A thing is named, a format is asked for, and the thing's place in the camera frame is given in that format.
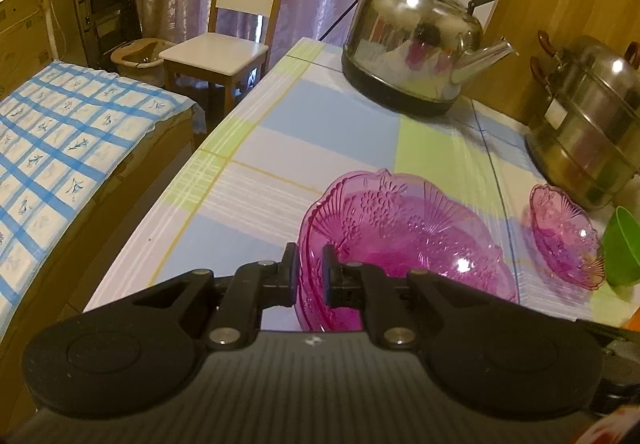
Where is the cardboard box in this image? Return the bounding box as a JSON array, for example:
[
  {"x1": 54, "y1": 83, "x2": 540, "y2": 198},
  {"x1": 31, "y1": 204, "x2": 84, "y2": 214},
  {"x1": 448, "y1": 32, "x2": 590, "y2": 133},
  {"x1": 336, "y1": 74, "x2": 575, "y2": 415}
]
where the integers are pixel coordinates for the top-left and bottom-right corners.
[{"x1": 0, "y1": 0, "x2": 53, "y2": 100}]

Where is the wooden door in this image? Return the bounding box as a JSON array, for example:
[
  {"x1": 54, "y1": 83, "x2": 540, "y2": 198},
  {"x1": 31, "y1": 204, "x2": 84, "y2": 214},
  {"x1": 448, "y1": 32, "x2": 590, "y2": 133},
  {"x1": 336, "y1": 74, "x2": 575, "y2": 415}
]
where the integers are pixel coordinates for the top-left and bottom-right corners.
[{"x1": 463, "y1": 0, "x2": 639, "y2": 123}]

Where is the green bowl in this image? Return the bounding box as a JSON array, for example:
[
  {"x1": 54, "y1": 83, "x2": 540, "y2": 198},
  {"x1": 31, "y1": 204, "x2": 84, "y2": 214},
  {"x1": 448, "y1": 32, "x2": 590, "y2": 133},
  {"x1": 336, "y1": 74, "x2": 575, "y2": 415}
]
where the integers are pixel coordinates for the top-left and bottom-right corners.
[{"x1": 602, "y1": 206, "x2": 640, "y2": 287}]

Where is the purple glass plate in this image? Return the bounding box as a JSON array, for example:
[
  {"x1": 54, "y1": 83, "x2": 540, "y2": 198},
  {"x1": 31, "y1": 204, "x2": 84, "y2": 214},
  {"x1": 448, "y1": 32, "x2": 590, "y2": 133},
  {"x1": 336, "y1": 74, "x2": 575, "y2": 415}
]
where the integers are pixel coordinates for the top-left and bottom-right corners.
[
  {"x1": 528, "y1": 184, "x2": 605, "y2": 290},
  {"x1": 295, "y1": 169, "x2": 518, "y2": 331}
]

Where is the stainless steel kettle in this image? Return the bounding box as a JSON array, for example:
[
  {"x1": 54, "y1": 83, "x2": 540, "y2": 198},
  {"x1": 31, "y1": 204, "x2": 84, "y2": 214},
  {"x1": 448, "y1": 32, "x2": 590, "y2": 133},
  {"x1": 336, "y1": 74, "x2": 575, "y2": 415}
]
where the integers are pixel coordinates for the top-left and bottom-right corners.
[{"x1": 341, "y1": 0, "x2": 514, "y2": 117}]

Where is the white wooden chair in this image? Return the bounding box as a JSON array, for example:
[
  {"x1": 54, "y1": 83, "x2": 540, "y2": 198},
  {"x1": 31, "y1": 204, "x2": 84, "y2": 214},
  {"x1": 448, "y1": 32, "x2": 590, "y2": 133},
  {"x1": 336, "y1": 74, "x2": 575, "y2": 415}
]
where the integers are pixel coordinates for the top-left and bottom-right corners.
[{"x1": 160, "y1": 0, "x2": 282, "y2": 114}]

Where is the foot bath basin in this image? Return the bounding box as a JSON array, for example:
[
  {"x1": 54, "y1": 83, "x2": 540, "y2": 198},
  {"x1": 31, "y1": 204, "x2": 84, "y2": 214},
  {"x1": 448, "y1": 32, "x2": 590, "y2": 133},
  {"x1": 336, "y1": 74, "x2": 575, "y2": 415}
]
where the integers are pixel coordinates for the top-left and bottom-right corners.
[{"x1": 111, "y1": 38, "x2": 175, "y2": 88}]

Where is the blue white checkered bedding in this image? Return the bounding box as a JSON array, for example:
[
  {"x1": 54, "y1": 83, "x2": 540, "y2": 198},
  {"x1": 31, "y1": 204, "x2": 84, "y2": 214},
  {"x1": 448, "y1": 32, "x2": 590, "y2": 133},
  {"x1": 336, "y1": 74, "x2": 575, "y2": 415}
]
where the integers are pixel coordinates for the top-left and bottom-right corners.
[{"x1": 1, "y1": 61, "x2": 206, "y2": 328}]

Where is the stainless steel steamer pot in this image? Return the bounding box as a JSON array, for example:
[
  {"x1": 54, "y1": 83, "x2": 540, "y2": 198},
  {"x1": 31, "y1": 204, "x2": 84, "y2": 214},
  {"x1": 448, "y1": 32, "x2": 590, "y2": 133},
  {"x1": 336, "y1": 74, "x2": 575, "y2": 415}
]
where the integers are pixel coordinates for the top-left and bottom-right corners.
[{"x1": 525, "y1": 30, "x2": 639, "y2": 210}]

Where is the checkered tablecloth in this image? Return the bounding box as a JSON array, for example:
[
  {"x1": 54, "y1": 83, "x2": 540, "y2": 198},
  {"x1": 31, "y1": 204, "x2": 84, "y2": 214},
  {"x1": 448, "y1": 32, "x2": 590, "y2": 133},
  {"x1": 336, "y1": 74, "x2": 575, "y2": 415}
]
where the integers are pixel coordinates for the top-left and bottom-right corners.
[{"x1": 89, "y1": 38, "x2": 639, "y2": 326}]

